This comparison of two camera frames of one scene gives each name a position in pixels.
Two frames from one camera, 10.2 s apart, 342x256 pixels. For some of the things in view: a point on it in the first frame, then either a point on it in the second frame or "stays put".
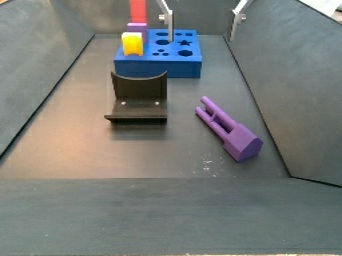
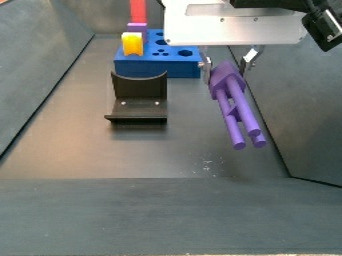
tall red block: [138, 11] stays put
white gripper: [239, 17] to [212, 23]
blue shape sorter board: [175, 58] stays put
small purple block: [138, 27] stays put
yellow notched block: [132, 43] stays put
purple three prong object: [240, 142] to [226, 85]
